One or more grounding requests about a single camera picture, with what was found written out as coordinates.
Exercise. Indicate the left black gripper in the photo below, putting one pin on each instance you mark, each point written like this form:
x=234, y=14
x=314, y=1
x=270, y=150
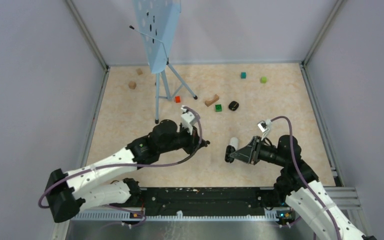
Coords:
x=196, y=145

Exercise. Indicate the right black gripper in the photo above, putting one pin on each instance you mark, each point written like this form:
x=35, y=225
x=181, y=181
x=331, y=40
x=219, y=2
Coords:
x=250, y=152

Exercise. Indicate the black earbud charging case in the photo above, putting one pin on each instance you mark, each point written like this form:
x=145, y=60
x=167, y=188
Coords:
x=233, y=106

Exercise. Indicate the white charging case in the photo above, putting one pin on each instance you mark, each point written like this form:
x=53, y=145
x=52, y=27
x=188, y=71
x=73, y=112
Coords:
x=234, y=143

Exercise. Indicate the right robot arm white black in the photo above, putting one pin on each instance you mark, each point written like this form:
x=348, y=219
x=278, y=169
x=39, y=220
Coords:
x=298, y=187

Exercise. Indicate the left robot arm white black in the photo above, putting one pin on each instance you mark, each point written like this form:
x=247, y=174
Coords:
x=68, y=193

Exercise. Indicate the green lego brick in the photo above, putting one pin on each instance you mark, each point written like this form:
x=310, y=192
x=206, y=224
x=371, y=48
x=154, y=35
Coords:
x=218, y=108

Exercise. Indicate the red cube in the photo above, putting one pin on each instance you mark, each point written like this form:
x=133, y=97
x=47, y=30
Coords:
x=177, y=99

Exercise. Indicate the lime green cube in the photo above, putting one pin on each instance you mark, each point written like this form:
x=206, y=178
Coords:
x=263, y=80

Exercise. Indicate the wooden cube near stand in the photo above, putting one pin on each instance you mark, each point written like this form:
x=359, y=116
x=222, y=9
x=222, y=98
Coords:
x=132, y=85

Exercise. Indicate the small wooden cube far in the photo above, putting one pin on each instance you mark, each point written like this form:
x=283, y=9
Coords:
x=139, y=71

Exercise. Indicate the light blue music stand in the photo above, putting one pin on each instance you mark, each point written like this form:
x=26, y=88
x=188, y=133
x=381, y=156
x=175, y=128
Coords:
x=157, y=21

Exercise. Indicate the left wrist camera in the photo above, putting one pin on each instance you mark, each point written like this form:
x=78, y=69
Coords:
x=188, y=118

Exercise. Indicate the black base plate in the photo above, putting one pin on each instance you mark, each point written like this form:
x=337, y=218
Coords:
x=205, y=201

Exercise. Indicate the aluminium rail frame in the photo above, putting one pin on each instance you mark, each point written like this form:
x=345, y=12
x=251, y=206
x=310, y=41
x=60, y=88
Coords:
x=283, y=217

